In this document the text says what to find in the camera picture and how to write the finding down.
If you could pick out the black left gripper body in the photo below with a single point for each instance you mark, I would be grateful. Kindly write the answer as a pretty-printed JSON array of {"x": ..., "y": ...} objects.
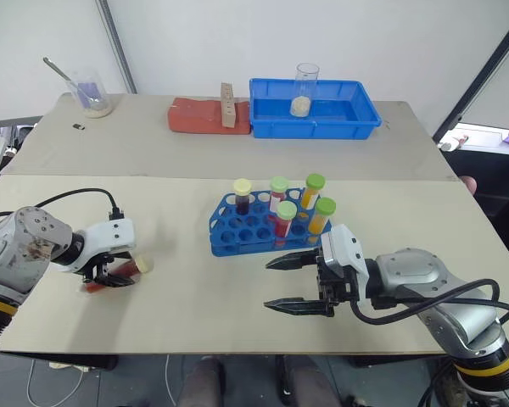
[{"x": 96, "y": 269}]

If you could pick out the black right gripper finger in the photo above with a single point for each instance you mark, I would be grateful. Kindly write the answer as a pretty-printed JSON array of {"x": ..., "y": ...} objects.
[
  {"x": 297, "y": 305},
  {"x": 292, "y": 259}
]

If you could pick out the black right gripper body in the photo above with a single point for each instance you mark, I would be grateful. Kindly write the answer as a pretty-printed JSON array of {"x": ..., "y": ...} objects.
[{"x": 333, "y": 286}]

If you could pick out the red test tube cream cap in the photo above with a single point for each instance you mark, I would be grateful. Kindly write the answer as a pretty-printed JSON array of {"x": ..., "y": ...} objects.
[{"x": 129, "y": 268}]

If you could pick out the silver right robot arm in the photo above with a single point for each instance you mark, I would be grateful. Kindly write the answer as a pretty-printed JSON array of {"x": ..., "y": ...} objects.
[{"x": 449, "y": 297}]

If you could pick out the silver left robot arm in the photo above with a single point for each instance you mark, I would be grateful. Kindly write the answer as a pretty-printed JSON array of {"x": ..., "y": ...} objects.
[{"x": 12, "y": 258}]

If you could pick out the red test tube green cap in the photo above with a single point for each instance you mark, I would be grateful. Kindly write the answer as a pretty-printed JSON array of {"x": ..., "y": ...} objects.
[
  {"x": 278, "y": 191},
  {"x": 285, "y": 218}
]

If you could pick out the orange test tube green cap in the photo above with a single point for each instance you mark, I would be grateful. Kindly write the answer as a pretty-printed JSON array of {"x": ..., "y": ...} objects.
[
  {"x": 313, "y": 188},
  {"x": 322, "y": 214}
]

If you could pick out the blue test tube rack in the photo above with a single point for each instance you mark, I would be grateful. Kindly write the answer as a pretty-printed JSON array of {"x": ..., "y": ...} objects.
[{"x": 233, "y": 235}]

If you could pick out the dark purple tube yellow cap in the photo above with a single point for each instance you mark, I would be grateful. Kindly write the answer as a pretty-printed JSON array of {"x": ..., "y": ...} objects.
[{"x": 242, "y": 197}]

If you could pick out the dark rounded shape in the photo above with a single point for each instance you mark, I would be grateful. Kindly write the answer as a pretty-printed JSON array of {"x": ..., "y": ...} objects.
[{"x": 203, "y": 381}]

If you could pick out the small black clip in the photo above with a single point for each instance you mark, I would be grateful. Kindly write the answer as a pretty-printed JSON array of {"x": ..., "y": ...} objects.
[{"x": 79, "y": 126}]

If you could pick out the blue plastic bin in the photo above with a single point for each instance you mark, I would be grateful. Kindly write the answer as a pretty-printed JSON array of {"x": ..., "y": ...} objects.
[{"x": 314, "y": 123}]

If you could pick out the tall glass beaker with grains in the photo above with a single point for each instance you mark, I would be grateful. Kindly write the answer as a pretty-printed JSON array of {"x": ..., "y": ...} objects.
[{"x": 301, "y": 104}]

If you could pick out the wide glass beaker with grains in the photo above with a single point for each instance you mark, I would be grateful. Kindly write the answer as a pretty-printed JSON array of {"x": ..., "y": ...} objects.
[{"x": 94, "y": 102}]

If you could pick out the red brick block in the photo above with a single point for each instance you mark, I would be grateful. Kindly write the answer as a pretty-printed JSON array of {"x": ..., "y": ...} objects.
[{"x": 195, "y": 116}]

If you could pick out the wooden block with holes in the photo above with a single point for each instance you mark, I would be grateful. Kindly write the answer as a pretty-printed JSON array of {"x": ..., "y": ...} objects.
[{"x": 227, "y": 106}]

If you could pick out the pink rounded object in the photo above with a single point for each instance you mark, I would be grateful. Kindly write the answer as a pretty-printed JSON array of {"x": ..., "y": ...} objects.
[{"x": 469, "y": 185}]

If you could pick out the metal spoon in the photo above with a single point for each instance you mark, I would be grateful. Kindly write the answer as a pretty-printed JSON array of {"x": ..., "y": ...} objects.
[{"x": 57, "y": 70}]

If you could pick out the grey threaded metal pole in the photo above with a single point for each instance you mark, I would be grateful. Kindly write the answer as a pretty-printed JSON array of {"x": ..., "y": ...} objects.
[{"x": 118, "y": 46}]

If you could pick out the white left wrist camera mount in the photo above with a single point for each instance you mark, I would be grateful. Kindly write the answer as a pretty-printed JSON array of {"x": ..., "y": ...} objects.
[{"x": 110, "y": 235}]

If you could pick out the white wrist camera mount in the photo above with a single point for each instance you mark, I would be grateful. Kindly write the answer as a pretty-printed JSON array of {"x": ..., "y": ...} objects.
[
  {"x": 343, "y": 250},
  {"x": 110, "y": 235}
]

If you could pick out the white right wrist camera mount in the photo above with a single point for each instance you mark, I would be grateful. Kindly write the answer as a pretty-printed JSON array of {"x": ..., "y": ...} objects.
[{"x": 343, "y": 250}]

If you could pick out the black slanted frame bar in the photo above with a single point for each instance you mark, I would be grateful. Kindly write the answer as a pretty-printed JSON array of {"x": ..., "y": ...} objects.
[{"x": 479, "y": 72}]

